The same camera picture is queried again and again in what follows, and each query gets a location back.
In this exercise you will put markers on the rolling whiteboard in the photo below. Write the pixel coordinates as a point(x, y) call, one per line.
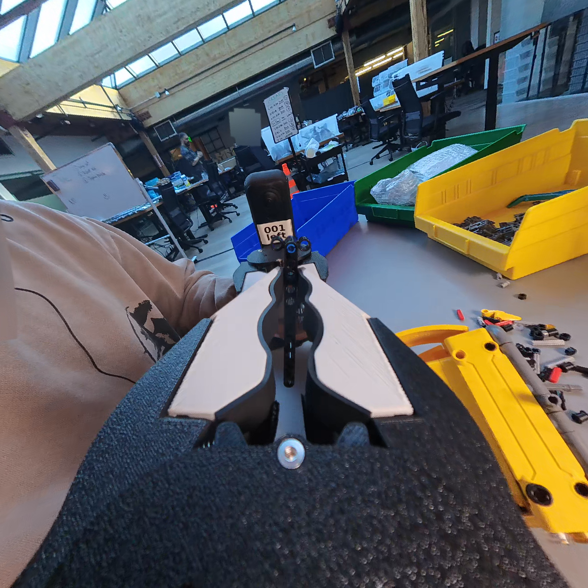
point(96, 183)

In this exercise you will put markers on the person's left forearm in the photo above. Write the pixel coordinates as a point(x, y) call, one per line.
point(206, 294)

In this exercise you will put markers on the blue plastic parts bin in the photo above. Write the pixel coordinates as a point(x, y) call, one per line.
point(321, 216)

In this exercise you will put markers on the orange traffic cone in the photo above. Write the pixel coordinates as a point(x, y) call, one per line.
point(290, 181)

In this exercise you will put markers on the pile of small block pieces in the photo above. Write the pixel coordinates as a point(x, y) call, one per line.
point(542, 333)

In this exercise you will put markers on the grey desk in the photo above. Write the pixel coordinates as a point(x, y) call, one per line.
point(413, 275)

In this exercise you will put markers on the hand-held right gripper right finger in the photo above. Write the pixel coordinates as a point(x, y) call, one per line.
point(358, 363)

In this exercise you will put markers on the wooden background table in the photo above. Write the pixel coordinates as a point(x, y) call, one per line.
point(491, 50)

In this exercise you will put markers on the black multi-hole connector piece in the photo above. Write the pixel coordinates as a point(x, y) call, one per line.
point(278, 243)

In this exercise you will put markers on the white flip chart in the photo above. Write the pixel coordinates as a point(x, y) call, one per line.
point(280, 115)

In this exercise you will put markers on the green angled beam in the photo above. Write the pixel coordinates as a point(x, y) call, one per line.
point(542, 197)

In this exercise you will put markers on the heap of black beams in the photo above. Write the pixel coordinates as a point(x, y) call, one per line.
point(487, 227)

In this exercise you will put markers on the thin black perforated beam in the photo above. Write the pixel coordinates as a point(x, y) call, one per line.
point(290, 349)

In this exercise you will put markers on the beige hoodie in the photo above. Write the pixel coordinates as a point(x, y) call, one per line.
point(69, 344)

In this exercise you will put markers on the yellow plastic parts bin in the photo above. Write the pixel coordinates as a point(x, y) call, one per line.
point(542, 248)

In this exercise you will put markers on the yellow block toy model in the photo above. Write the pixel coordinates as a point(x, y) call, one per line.
point(496, 413)

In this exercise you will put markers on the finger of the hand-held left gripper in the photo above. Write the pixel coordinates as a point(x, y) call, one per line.
point(255, 277)
point(313, 269)

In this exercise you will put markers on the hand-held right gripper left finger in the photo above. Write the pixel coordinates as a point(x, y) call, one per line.
point(229, 363)

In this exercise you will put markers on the bubble wrap bundle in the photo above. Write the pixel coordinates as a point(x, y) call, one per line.
point(413, 179)

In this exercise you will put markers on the green plastic parts bin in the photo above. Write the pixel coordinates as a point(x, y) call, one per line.
point(381, 213)

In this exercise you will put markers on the black office chair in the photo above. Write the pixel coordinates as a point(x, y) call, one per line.
point(177, 211)
point(213, 183)
point(411, 105)
point(379, 124)

